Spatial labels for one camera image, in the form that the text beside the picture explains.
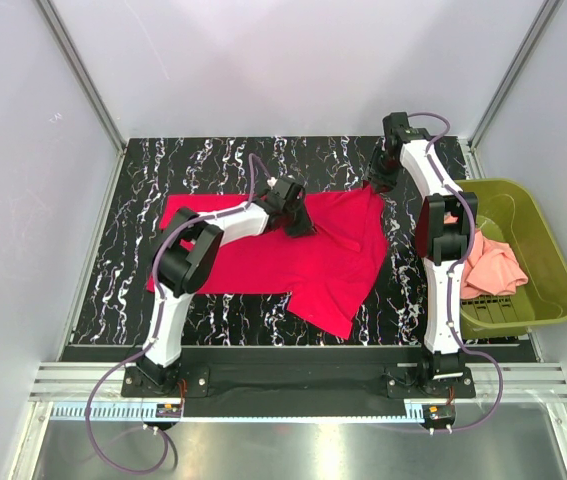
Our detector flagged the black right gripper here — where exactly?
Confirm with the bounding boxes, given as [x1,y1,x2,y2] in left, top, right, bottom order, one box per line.
[361,146,401,196]

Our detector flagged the red t shirt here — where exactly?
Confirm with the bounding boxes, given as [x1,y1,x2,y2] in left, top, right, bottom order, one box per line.
[145,185,389,341]

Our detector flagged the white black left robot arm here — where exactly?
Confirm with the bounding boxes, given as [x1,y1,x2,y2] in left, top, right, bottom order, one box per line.
[136,177,315,396]

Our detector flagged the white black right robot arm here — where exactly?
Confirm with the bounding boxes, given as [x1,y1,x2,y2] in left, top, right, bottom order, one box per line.
[364,112,478,399]

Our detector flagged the olive green plastic bin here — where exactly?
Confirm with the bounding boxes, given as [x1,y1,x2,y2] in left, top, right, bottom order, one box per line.
[458,179,567,340]

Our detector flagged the pink t shirt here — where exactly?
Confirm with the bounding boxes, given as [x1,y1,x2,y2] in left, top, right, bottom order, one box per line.
[460,227,528,300]

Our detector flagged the left small connector board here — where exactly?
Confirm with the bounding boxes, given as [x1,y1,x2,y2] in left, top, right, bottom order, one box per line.
[156,403,183,418]

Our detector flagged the small connector board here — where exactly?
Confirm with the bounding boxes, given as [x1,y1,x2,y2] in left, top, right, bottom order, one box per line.
[424,405,456,423]
[156,403,183,418]

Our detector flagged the right small connector board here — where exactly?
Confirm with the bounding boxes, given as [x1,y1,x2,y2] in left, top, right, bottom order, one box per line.
[424,405,456,423]

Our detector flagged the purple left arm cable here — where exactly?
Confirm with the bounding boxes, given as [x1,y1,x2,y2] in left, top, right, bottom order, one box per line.
[83,152,277,474]

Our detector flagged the right aluminium corner post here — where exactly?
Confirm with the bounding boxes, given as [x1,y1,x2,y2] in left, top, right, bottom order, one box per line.
[468,0,563,151]

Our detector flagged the aluminium corner post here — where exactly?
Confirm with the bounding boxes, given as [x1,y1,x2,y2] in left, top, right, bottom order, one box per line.
[32,0,128,156]
[468,0,563,151]

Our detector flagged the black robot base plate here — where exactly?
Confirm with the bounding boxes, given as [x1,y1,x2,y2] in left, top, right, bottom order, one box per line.
[121,346,448,421]

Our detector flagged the left aluminium corner post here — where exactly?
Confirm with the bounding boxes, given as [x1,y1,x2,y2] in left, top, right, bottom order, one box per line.
[32,0,128,156]

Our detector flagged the aluminium frame rail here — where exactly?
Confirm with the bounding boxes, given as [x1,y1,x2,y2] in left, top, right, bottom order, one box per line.
[29,363,567,424]

